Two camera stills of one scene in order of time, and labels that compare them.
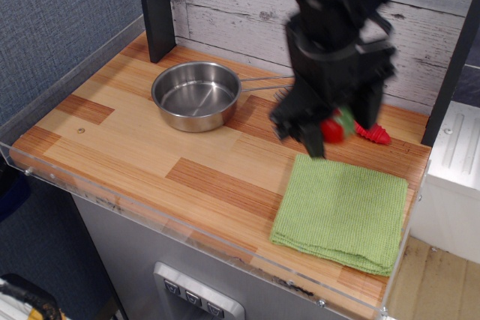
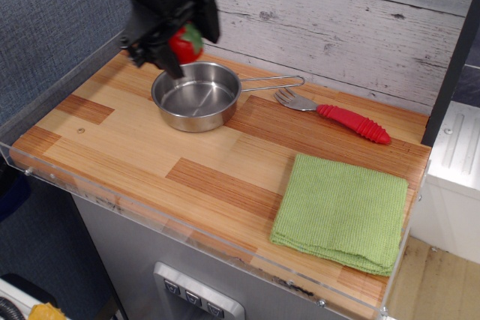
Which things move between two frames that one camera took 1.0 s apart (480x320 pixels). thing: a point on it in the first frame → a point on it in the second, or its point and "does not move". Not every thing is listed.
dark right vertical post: (448, 97) does not move
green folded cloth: (346, 213) does not move
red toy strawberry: (340, 126) → (187, 43)
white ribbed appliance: (448, 213) does not move
